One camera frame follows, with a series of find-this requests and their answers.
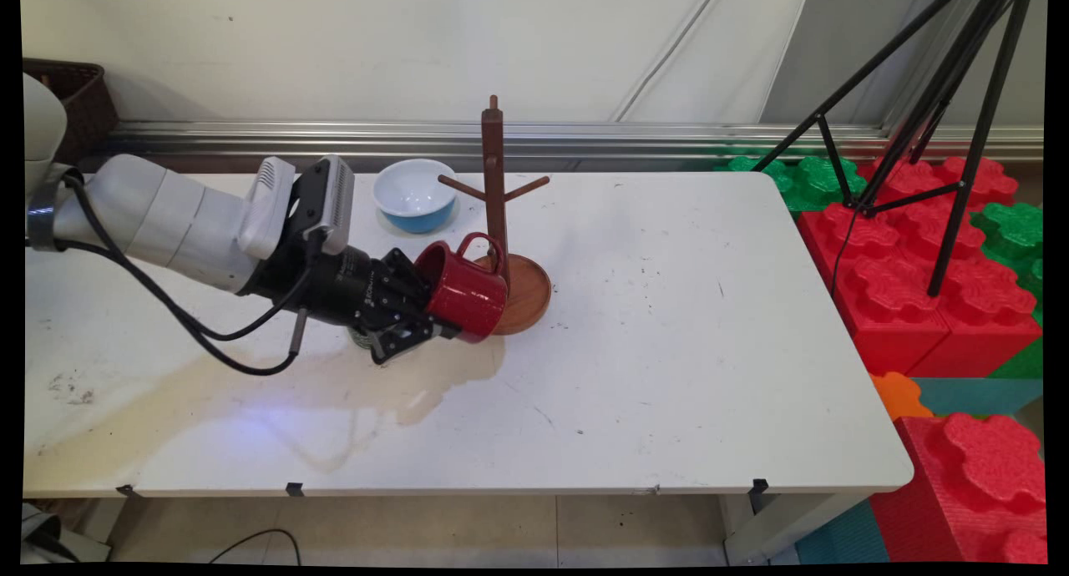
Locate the white bowl blue outside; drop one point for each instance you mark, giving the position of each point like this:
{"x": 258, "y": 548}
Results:
{"x": 413, "y": 192}

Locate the dark brown woven basket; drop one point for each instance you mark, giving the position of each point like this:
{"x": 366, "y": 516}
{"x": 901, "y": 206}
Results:
{"x": 83, "y": 83}

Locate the dark green enamel mug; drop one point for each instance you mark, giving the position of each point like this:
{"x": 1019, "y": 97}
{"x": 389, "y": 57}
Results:
{"x": 359, "y": 340}

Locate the orange foam mat piece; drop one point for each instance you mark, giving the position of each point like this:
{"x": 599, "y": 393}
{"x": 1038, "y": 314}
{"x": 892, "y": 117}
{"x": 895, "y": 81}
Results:
{"x": 898, "y": 396}

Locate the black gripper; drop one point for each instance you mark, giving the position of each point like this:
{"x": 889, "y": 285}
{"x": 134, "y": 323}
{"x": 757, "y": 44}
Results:
{"x": 334, "y": 288}

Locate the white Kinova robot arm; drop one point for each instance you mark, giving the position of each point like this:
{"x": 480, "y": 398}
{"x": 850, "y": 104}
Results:
{"x": 159, "y": 213}

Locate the white table leg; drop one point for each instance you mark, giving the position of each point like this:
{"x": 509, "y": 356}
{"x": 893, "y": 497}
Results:
{"x": 777, "y": 530}

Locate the blue foam mat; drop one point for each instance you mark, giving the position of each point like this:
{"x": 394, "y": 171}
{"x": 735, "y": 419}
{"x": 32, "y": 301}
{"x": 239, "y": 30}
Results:
{"x": 843, "y": 538}

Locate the silver metal wall rail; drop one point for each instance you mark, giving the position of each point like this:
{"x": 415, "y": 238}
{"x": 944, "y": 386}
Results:
{"x": 585, "y": 138}

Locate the teal foam mat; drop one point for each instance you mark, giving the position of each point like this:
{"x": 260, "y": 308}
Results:
{"x": 977, "y": 396}

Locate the brown wooden mug tree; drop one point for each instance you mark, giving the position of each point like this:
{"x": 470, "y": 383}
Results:
{"x": 494, "y": 159}

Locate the black tripod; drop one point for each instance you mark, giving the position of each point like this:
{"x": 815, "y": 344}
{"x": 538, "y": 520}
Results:
{"x": 985, "y": 100}

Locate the red enamel mug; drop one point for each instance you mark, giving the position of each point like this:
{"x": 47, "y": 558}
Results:
{"x": 468, "y": 300}

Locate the large red foam block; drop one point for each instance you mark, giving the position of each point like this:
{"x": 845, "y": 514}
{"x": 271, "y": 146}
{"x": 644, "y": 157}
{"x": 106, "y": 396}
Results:
{"x": 894, "y": 309}

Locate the green foam block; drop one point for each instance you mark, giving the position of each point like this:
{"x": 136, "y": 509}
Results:
{"x": 1015, "y": 229}
{"x": 814, "y": 184}

